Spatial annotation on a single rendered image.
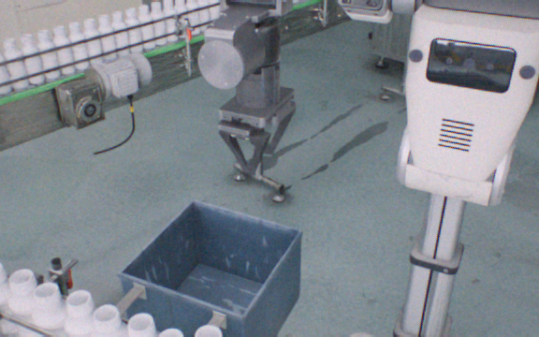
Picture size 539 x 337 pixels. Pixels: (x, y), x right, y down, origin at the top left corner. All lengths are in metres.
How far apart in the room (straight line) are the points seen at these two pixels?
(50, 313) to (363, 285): 1.86
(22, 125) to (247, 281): 1.02
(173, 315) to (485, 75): 0.80
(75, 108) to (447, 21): 1.39
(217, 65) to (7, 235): 2.62
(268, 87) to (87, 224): 2.47
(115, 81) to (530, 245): 2.09
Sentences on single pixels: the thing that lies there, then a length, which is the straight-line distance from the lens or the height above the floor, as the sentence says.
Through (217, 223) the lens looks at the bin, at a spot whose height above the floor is 0.90.
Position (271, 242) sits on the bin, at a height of 0.89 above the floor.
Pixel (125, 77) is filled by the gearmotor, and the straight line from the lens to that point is 2.13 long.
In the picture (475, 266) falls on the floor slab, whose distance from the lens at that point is 2.90.
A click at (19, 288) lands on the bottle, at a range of 1.03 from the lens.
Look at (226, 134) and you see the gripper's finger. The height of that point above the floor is 1.46.
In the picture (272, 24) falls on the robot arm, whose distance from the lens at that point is 0.71.
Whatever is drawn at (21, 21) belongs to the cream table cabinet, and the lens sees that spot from 4.65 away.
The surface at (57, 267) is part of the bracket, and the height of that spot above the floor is 1.10.
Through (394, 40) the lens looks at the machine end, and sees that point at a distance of 4.73.
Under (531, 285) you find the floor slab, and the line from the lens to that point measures 2.89.
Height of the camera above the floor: 1.81
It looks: 32 degrees down
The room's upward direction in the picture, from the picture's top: straight up
